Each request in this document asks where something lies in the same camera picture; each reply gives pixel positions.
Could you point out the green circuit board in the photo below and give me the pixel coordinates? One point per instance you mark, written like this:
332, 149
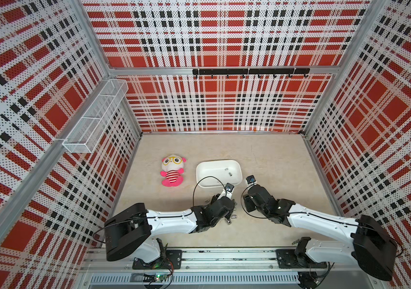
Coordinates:
153, 278

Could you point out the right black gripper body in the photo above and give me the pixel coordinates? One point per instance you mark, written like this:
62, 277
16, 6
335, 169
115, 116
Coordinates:
250, 206

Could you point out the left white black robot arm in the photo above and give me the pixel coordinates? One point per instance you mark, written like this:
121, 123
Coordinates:
133, 232

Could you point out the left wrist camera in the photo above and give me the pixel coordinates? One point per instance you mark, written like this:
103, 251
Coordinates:
227, 191

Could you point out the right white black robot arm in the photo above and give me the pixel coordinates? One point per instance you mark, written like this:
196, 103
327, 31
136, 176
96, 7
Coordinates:
362, 241

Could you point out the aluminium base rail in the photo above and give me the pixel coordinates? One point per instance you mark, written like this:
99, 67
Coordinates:
219, 268

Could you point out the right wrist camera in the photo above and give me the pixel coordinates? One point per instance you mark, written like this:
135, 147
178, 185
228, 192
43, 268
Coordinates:
251, 180

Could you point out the white wire mesh basket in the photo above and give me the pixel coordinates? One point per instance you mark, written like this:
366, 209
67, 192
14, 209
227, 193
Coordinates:
89, 129

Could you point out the pink white plush toy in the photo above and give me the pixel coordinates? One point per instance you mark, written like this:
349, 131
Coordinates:
172, 170

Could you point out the white plastic storage box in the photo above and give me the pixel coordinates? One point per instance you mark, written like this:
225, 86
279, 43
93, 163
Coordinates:
211, 174

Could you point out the black wall hook rail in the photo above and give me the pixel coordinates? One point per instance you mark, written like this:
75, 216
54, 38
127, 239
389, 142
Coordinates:
252, 71

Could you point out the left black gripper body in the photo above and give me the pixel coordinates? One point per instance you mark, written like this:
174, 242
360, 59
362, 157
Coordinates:
228, 215

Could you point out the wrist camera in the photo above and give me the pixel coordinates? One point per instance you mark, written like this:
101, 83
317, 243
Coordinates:
227, 191
251, 180

